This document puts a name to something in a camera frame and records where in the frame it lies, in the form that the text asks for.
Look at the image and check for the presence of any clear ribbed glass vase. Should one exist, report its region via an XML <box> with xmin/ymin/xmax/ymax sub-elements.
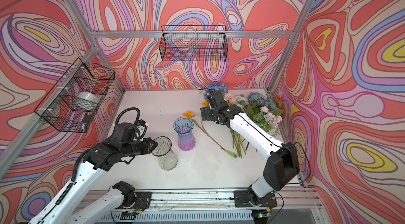
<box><xmin>152</xmin><ymin>136</ymin><xmax>178</xmax><ymax>171</ymax></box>

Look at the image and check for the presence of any blue hydrangea flower stem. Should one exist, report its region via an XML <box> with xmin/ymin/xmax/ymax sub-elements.
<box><xmin>204</xmin><ymin>83</ymin><xmax>229</xmax><ymax>97</ymax></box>

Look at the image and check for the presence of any orange poppy flower stem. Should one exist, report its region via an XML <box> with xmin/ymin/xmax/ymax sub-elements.
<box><xmin>182</xmin><ymin>111</ymin><xmax>238</xmax><ymax>158</ymax></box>

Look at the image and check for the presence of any blue purple glass vase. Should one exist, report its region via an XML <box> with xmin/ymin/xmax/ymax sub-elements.
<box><xmin>174</xmin><ymin>117</ymin><xmax>196</xmax><ymax>151</ymax></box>

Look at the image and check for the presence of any white purple mixed bouquet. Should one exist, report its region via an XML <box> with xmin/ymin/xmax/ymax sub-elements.
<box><xmin>223</xmin><ymin>92</ymin><xmax>248</xmax><ymax>158</ymax></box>

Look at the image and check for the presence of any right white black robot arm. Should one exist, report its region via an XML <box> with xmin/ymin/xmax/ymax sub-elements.
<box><xmin>200</xmin><ymin>89</ymin><xmax>300</xmax><ymax>199</ymax></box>

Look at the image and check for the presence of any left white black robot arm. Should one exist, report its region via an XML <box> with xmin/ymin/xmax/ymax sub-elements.
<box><xmin>30</xmin><ymin>120</ymin><xmax>158</xmax><ymax>224</ymax></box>

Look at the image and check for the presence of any small black device in basket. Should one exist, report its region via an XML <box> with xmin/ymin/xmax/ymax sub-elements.
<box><xmin>82</xmin><ymin>113</ymin><xmax>92</xmax><ymax>126</ymax></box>

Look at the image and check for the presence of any teal white bouquet right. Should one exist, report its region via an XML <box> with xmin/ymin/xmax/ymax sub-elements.
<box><xmin>244</xmin><ymin>92</ymin><xmax>283</xmax><ymax>136</ymax></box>

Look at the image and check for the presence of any white tape roll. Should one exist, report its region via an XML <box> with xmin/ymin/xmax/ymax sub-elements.
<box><xmin>75</xmin><ymin>91</ymin><xmax>100</xmax><ymax>107</ymax></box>

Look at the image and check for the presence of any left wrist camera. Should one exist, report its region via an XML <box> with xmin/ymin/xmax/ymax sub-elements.
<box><xmin>137</xmin><ymin>119</ymin><xmax>148</xmax><ymax>132</ymax></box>

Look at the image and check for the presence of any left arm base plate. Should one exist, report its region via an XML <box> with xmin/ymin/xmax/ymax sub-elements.
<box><xmin>120</xmin><ymin>191</ymin><xmax>152</xmax><ymax>210</ymax></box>

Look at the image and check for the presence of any black wire basket left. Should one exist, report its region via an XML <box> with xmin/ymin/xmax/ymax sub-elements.
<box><xmin>34</xmin><ymin>59</ymin><xmax>116</xmax><ymax>133</ymax></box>

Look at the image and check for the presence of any black wire basket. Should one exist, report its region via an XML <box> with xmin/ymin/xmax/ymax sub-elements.
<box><xmin>159</xmin><ymin>24</ymin><xmax>228</xmax><ymax>62</ymax></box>
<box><xmin>34</xmin><ymin>59</ymin><xmax>116</xmax><ymax>133</ymax></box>

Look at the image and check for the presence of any black wire basket back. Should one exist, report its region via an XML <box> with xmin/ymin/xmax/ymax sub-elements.
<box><xmin>159</xmin><ymin>24</ymin><xmax>228</xmax><ymax>62</ymax></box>

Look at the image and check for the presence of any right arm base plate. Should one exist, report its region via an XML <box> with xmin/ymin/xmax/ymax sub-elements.
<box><xmin>230</xmin><ymin>190</ymin><xmax>277</xmax><ymax>209</ymax></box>

